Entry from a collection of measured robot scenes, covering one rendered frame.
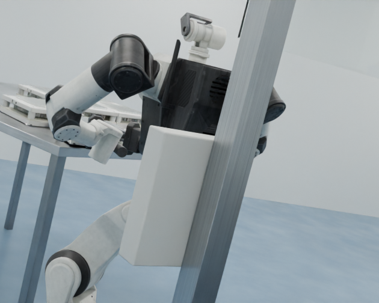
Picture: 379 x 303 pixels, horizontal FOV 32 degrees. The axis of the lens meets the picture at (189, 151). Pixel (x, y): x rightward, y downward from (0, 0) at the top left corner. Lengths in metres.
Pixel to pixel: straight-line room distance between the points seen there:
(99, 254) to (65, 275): 0.12
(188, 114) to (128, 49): 0.23
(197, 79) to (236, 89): 0.46
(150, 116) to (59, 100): 0.25
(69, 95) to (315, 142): 5.69
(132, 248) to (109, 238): 0.69
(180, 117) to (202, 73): 0.13
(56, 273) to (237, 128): 0.94
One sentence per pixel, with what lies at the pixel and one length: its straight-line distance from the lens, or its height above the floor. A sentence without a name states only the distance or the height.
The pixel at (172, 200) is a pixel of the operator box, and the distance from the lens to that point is 1.23.
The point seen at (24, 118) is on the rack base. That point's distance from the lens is 2.59.
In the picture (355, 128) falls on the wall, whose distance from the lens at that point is 7.62.
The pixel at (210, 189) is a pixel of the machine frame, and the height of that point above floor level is 1.06.
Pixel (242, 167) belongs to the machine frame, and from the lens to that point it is 1.23.
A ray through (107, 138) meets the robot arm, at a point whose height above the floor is 0.98.
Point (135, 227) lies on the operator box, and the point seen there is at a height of 0.96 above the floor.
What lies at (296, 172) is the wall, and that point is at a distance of 7.29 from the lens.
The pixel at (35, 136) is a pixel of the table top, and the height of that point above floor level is 0.89.
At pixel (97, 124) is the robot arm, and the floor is 1.03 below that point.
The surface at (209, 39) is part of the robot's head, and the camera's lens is 1.87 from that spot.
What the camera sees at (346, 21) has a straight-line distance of 1.42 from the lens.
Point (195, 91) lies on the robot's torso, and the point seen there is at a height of 1.21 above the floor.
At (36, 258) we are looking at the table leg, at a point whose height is 0.48.
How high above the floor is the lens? 1.30
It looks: 8 degrees down
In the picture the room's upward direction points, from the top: 14 degrees clockwise
